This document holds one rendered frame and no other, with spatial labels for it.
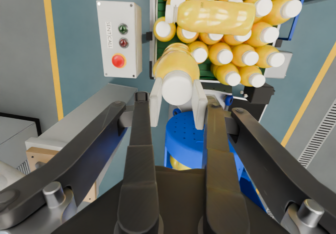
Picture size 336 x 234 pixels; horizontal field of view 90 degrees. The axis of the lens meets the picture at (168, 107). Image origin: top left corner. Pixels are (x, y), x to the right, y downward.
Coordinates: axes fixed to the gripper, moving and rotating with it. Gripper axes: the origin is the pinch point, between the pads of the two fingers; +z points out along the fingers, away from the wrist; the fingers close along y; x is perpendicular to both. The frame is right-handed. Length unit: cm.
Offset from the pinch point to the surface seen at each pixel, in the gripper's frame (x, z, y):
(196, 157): -24.8, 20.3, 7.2
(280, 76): -9, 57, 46
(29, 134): -96, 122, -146
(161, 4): 15, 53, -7
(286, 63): -4, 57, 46
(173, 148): -25.8, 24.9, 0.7
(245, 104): -52, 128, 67
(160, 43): 2, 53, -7
